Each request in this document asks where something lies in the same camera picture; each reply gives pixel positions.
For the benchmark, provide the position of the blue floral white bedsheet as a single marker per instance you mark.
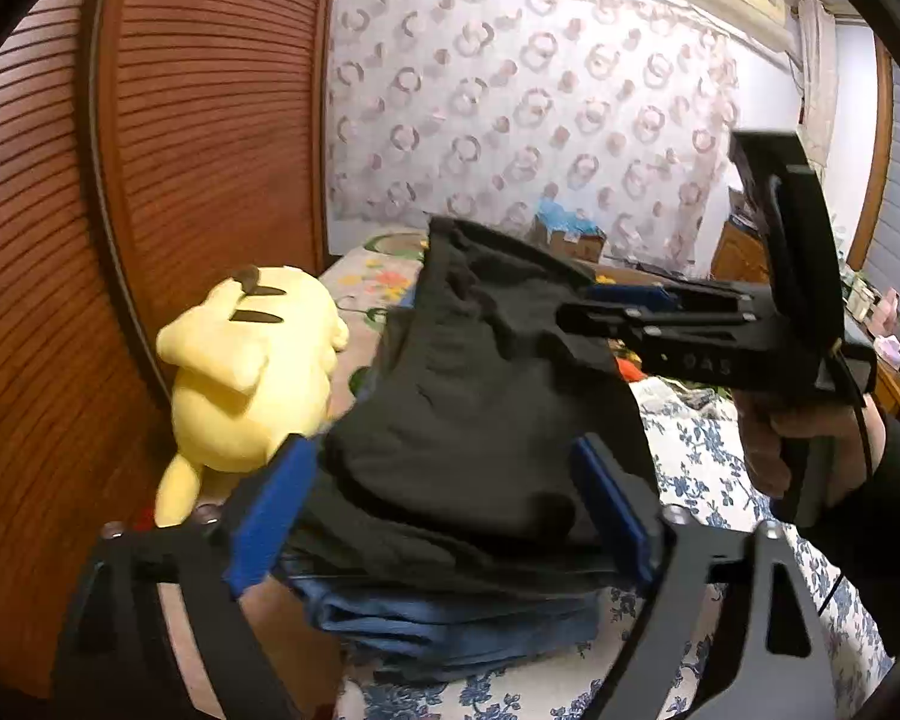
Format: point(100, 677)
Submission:
point(720, 480)

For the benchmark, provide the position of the pink tissue box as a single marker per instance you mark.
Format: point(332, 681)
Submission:
point(889, 351)

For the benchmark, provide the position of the wooden cabinet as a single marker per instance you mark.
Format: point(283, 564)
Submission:
point(742, 255)

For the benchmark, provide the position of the cardboard box with blue cloth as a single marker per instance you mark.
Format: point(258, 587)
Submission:
point(570, 232)

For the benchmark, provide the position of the folded blue jeans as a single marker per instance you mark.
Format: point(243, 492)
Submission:
point(450, 619)

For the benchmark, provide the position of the black pants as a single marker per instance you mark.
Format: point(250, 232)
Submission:
point(480, 405)

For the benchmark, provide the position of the yellow plush toy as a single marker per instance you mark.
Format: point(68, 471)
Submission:
point(247, 360)

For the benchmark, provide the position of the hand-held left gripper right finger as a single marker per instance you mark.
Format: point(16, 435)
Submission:
point(619, 510)

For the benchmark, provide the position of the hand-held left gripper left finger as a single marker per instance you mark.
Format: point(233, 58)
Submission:
point(266, 525)

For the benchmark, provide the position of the beige lace curtain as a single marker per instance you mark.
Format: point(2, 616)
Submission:
point(814, 75)

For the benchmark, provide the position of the circle patterned curtain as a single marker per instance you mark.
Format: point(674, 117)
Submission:
point(525, 97)

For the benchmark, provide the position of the wooden louvre wardrobe door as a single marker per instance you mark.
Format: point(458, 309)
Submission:
point(120, 202)

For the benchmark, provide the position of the person's right hand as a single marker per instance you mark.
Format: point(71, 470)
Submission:
point(765, 442)

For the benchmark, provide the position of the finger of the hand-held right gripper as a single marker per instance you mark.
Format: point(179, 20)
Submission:
point(607, 322)
point(637, 294)

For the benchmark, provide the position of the colourful flower blanket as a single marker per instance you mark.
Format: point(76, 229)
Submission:
point(379, 277)

